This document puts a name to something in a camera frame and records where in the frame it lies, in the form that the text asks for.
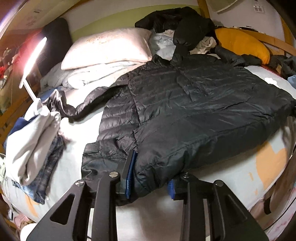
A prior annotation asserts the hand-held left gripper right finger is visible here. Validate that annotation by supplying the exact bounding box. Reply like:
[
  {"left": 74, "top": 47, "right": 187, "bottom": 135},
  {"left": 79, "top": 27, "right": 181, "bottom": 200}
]
[{"left": 167, "top": 173, "right": 270, "bottom": 241}]

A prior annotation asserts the white desk lamp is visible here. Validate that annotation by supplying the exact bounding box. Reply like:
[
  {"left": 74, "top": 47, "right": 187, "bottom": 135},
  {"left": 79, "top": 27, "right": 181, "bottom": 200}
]
[{"left": 18, "top": 37, "right": 50, "bottom": 121}]

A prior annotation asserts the dark grey garment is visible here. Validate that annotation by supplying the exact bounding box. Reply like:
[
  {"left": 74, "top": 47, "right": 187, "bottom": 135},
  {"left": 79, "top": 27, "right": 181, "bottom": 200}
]
[{"left": 269, "top": 55, "right": 296, "bottom": 78}]

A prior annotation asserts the black puffer jacket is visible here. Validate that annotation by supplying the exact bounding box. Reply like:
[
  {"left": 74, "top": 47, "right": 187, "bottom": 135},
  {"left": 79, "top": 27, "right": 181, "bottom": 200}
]
[{"left": 47, "top": 54, "right": 296, "bottom": 207}]

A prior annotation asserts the pale blue folded blanket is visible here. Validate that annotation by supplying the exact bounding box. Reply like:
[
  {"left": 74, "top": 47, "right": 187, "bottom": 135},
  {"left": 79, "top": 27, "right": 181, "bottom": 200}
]
[{"left": 40, "top": 30, "right": 176, "bottom": 93}]

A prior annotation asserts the cream cloth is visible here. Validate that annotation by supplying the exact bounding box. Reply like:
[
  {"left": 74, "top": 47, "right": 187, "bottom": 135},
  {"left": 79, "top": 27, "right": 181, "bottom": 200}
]
[{"left": 162, "top": 29, "right": 218, "bottom": 55}]

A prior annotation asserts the curved wooden frame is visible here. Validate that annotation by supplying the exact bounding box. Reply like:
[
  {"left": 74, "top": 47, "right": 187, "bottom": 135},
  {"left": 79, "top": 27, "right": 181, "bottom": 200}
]
[{"left": 215, "top": 27, "right": 292, "bottom": 57}]

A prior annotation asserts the black cushion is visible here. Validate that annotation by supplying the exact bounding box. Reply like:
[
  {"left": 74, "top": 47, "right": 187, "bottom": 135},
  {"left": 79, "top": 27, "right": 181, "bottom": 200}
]
[{"left": 35, "top": 18, "right": 73, "bottom": 77}]

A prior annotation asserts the white pillow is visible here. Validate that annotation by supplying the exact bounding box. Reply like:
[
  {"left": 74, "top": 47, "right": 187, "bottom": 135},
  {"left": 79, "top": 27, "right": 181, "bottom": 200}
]
[{"left": 60, "top": 27, "right": 153, "bottom": 70}]

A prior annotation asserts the blue plaid shirt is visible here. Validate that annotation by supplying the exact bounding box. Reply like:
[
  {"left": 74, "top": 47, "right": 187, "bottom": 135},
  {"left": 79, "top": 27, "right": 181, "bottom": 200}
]
[{"left": 11, "top": 134, "right": 66, "bottom": 204}]

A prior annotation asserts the black coat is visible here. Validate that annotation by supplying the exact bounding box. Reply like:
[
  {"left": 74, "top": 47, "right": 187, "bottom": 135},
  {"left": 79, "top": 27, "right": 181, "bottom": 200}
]
[{"left": 135, "top": 6, "right": 215, "bottom": 55}]

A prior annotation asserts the yellow pillow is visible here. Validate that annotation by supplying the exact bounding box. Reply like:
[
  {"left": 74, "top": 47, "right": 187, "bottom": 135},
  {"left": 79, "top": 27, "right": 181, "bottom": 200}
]
[{"left": 214, "top": 28, "right": 271, "bottom": 65}]

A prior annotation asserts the cardboard box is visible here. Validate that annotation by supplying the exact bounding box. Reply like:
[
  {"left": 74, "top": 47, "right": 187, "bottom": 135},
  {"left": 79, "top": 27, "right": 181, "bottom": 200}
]
[{"left": 5, "top": 0, "right": 79, "bottom": 33}]

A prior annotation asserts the pink slipper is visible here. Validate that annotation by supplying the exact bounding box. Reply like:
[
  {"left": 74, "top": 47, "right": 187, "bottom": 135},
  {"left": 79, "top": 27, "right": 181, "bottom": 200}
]
[{"left": 14, "top": 213, "right": 30, "bottom": 229}]

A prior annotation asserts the pale blue bed sheet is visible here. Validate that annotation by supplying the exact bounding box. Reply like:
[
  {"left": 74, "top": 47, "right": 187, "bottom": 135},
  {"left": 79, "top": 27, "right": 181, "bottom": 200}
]
[{"left": 5, "top": 65, "right": 294, "bottom": 232}]

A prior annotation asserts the white folded garment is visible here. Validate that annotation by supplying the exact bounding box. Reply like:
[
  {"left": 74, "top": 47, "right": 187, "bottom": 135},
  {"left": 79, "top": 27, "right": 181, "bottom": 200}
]
[{"left": 5, "top": 111, "right": 62, "bottom": 186}]

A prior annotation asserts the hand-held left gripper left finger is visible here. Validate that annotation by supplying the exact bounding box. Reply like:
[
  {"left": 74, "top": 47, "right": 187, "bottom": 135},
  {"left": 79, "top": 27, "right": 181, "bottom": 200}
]
[{"left": 26, "top": 149, "right": 139, "bottom": 241}]

